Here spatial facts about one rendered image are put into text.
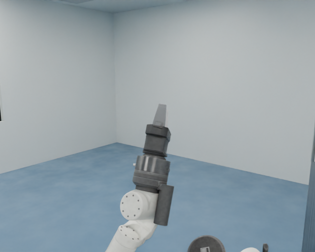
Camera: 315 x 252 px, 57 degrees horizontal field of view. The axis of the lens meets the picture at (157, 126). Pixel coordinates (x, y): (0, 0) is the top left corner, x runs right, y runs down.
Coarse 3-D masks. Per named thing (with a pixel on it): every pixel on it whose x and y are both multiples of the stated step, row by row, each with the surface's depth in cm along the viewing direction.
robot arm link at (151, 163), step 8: (152, 128) 71; (160, 128) 71; (152, 136) 72; (160, 136) 72; (168, 136) 76; (144, 144) 72; (152, 144) 72; (160, 144) 71; (144, 152) 75; (152, 152) 72; (160, 152) 72; (136, 160) 74; (144, 160) 71; (152, 160) 71; (160, 160) 71; (136, 168) 72; (144, 168) 71; (152, 168) 70; (160, 168) 71; (168, 168) 73
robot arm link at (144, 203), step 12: (132, 180) 73; (144, 180) 70; (156, 180) 70; (132, 192) 69; (144, 192) 70; (156, 192) 72; (168, 192) 70; (120, 204) 70; (132, 204) 68; (144, 204) 67; (156, 204) 71; (168, 204) 69; (132, 216) 67; (144, 216) 69; (156, 216) 69; (168, 216) 70
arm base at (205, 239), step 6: (198, 240) 74; (204, 240) 74; (210, 240) 73; (216, 240) 73; (192, 246) 73; (198, 246) 73; (204, 246) 72; (210, 246) 72; (216, 246) 71; (222, 246) 71
